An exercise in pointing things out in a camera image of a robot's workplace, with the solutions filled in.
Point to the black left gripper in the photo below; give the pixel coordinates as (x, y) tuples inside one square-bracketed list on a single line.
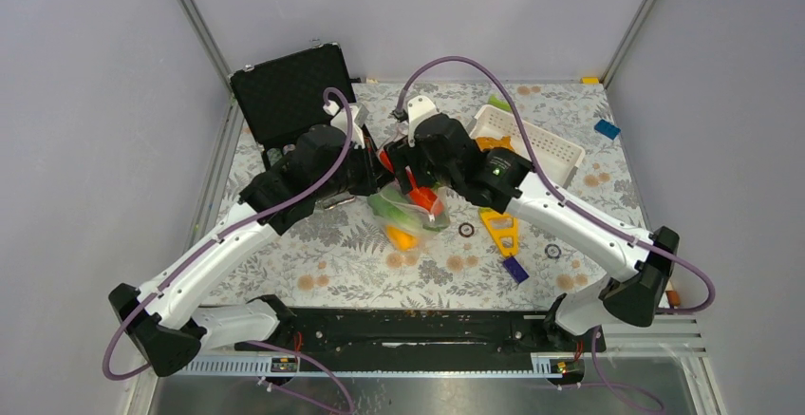
[(372, 174)]

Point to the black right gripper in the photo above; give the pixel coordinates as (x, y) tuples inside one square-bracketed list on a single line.
[(402, 153)]

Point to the orange carrot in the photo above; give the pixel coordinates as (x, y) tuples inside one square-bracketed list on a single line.
[(423, 197)]

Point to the clear zip top bag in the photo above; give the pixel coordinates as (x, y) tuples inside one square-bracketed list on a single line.
[(435, 224)]

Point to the green lettuce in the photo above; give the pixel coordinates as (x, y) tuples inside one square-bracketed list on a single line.
[(392, 208)]

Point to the yellow bell pepper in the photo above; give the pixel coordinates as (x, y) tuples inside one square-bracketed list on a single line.
[(401, 240)]

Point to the white plastic basket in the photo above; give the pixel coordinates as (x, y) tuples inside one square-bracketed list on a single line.
[(560, 159)]

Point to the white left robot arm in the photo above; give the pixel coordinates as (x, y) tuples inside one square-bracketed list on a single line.
[(165, 317)]

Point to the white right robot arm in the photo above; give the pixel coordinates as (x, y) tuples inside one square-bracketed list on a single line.
[(638, 263)]

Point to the orange brown food piece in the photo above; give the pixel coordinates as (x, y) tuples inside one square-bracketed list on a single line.
[(489, 143)]

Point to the black poker chip case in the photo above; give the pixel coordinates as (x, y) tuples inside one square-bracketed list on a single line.
[(282, 98)]

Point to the green plastic piece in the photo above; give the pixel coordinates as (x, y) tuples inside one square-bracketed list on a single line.
[(502, 104)]

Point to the yellow triangular plastic tool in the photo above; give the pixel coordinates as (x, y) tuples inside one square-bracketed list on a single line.
[(503, 229)]

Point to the floral table mat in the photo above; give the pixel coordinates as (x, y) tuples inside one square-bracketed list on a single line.
[(340, 257)]

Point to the purple toy brick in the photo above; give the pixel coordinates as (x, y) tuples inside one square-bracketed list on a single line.
[(515, 269)]

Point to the blue toy brick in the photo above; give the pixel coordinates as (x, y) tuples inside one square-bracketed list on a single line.
[(607, 129)]

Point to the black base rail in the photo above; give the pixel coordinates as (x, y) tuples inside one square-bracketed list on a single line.
[(350, 340)]

